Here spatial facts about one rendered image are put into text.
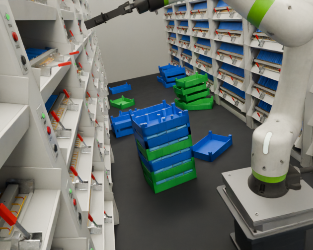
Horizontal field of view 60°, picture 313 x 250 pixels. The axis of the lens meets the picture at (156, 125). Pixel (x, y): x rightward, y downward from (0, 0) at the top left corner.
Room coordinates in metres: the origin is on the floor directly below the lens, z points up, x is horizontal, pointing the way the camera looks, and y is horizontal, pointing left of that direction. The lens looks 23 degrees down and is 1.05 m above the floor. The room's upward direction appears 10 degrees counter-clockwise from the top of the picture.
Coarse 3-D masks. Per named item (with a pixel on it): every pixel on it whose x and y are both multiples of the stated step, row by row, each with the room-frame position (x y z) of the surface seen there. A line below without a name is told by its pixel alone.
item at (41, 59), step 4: (48, 52) 1.04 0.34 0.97; (52, 52) 1.07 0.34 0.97; (40, 56) 0.92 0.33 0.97; (44, 56) 0.93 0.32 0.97; (48, 56) 0.99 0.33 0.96; (32, 60) 0.82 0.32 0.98; (36, 60) 0.83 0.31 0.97; (40, 60) 0.86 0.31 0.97; (44, 60) 0.92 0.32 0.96; (48, 60) 0.95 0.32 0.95; (52, 60) 0.96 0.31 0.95; (32, 64) 0.76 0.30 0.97
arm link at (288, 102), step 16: (288, 48) 0.90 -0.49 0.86; (304, 48) 0.87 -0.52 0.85; (288, 64) 0.90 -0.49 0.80; (304, 64) 0.87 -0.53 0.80; (288, 80) 0.90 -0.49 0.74; (304, 80) 0.88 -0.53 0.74; (288, 96) 0.90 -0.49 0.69; (304, 96) 0.90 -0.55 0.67; (272, 112) 0.95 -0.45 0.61; (288, 112) 0.90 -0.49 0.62
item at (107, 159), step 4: (104, 140) 1.87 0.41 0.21; (108, 140) 1.87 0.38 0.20; (104, 144) 1.87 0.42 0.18; (108, 144) 1.87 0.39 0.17; (104, 148) 1.71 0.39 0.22; (108, 148) 1.81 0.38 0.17; (104, 152) 1.71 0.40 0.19; (108, 152) 1.71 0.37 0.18; (104, 156) 1.68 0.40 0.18; (108, 156) 1.68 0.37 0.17; (104, 160) 1.62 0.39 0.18; (108, 160) 1.62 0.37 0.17; (104, 164) 1.56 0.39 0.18; (108, 164) 1.57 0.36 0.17; (108, 168) 1.52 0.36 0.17; (108, 172) 1.44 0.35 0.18; (108, 176) 1.42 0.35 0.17; (112, 184) 1.28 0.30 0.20
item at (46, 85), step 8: (24, 40) 1.16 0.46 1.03; (32, 40) 1.16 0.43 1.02; (40, 40) 1.17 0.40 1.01; (40, 48) 1.17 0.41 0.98; (48, 48) 1.15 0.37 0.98; (56, 48) 1.16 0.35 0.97; (64, 48) 1.18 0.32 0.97; (64, 56) 1.16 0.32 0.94; (48, 64) 0.92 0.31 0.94; (56, 64) 0.94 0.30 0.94; (56, 72) 0.81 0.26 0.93; (64, 72) 0.99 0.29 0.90; (40, 80) 0.68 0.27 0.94; (48, 80) 0.69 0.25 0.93; (56, 80) 0.80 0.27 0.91; (40, 88) 0.61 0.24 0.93; (48, 88) 0.68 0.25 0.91; (48, 96) 0.68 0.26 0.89
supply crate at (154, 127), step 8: (160, 112) 1.64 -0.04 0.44; (168, 112) 1.65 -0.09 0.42; (176, 112) 1.64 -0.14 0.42; (184, 112) 1.48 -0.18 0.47; (136, 120) 1.58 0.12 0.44; (144, 120) 1.60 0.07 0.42; (152, 120) 1.62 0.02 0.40; (168, 120) 1.44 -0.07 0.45; (176, 120) 1.46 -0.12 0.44; (184, 120) 1.47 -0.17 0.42; (136, 128) 1.51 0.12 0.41; (144, 128) 1.39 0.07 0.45; (152, 128) 1.41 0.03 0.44; (160, 128) 1.42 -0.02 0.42; (168, 128) 1.44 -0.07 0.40; (144, 136) 1.39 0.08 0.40
